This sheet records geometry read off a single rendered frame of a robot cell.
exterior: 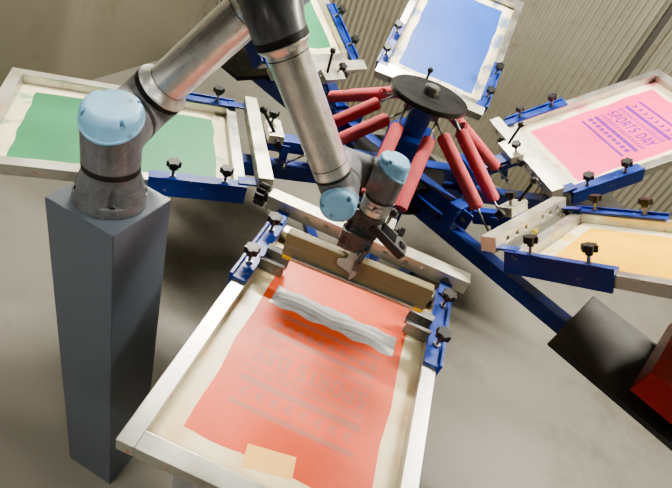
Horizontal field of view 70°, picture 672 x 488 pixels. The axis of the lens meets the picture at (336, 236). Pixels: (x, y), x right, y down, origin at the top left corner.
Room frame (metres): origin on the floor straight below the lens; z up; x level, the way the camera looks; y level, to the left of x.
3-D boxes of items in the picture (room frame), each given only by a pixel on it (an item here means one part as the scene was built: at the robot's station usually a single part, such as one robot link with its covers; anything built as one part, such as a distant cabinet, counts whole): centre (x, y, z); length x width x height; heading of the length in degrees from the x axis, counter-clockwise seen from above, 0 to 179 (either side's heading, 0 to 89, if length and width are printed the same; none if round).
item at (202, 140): (1.42, 0.68, 1.05); 1.08 x 0.61 x 0.23; 117
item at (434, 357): (1.00, -0.36, 0.98); 0.30 x 0.05 x 0.07; 177
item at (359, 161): (0.94, 0.04, 1.39); 0.11 x 0.11 x 0.08; 6
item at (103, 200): (0.77, 0.49, 1.25); 0.15 x 0.15 x 0.10
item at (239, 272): (1.03, 0.19, 0.98); 0.30 x 0.05 x 0.07; 177
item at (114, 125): (0.78, 0.49, 1.37); 0.13 x 0.12 x 0.14; 6
